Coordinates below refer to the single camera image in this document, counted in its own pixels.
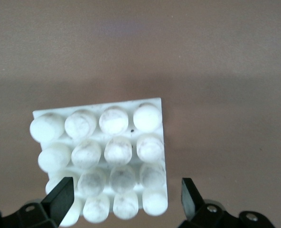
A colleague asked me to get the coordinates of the white studded base plate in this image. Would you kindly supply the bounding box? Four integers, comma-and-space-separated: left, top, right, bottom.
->
29, 96, 169, 227

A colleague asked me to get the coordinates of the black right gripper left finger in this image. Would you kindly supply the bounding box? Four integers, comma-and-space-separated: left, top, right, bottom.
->
2, 177, 75, 228

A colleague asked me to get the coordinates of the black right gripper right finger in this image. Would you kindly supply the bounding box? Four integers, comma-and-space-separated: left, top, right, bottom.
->
178, 178, 241, 228

